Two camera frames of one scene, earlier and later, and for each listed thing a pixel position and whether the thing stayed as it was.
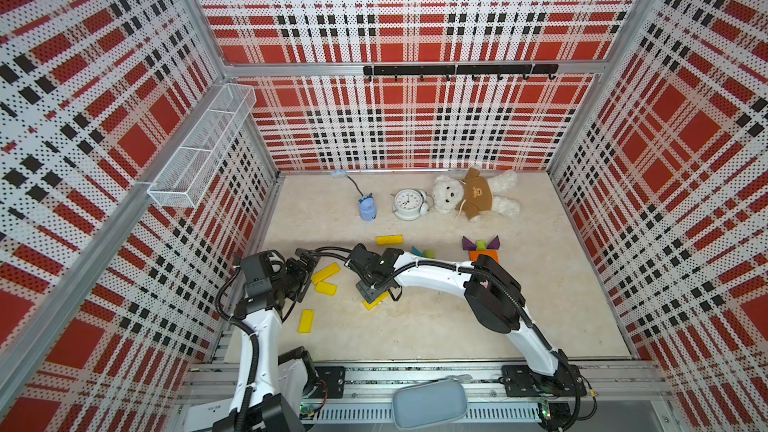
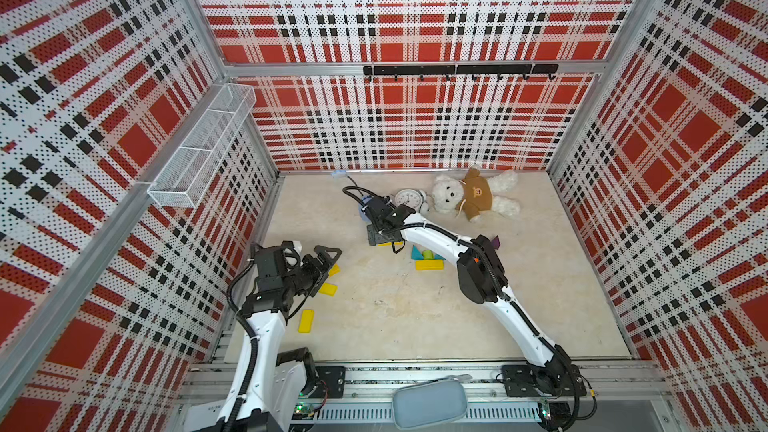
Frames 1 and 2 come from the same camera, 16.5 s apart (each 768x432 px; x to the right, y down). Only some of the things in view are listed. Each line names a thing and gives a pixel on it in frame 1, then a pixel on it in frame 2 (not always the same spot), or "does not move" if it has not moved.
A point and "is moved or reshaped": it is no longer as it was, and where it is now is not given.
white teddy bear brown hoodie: [476, 194] does not move
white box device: [203, 416] does not move
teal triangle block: [417, 252] does not move
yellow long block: [370, 306] is moved or reshaped
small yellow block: [326, 288] does not move
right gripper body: [368, 281] → [373, 233]
